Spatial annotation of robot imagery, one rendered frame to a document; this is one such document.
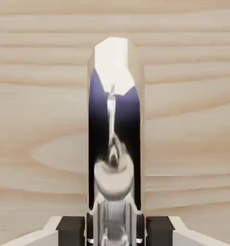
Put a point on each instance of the light wood cabinet door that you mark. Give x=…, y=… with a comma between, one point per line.
x=184, y=115

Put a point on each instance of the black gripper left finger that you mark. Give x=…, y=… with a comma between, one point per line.
x=68, y=230

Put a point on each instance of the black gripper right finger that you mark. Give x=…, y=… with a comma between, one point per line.
x=161, y=230

